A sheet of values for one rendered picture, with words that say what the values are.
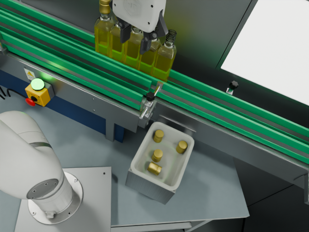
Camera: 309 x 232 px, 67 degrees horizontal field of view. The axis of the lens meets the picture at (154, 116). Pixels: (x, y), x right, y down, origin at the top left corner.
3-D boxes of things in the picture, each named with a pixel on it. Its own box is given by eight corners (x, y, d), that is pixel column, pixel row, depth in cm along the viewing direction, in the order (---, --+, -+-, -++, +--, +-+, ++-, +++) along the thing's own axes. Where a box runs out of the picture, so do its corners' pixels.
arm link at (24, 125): (31, 208, 66) (-4, 179, 47) (7, 159, 73) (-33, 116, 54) (71, 183, 71) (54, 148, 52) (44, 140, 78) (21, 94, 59)
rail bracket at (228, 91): (227, 98, 96) (243, 76, 85) (223, 110, 92) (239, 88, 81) (218, 94, 97) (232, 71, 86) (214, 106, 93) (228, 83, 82)
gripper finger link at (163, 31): (145, -5, 44) (133, 14, 48) (173, 26, 45) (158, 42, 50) (149, -8, 44) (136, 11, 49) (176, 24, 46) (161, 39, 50)
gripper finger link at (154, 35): (142, 29, 48) (139, 54, 54) (155, 36, 48) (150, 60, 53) (151, 22, 50) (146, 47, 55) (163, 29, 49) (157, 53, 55)
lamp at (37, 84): (47, 84, 91) (45, 79, 88) (39, 92, 88) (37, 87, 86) (37, 80, 91) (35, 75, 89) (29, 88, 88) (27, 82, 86)
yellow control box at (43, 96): (55, 96, 97) (52, 84, 91) (43, 108, 93) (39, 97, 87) (41, 89, 98) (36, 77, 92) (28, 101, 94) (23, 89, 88)
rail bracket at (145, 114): (160, 97, 89) (167, 75, 79) (142, 130, 79) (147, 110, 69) (153, 94, 89) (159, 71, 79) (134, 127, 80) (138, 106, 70)
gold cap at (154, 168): (150, 163, 86) (161, 169, 85) (146, 171, 84) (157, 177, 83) (152, 159, 83) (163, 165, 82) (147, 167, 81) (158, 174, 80)
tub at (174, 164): (189, 148, 94) (196, 138, 87) (170, 200, 81) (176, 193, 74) (150, 130, 95) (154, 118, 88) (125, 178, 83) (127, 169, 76)
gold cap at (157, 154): (158, 164, 86) (161, 159, 83) (150, 160, 86) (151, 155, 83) (162, 156, 88) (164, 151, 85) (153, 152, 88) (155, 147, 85)
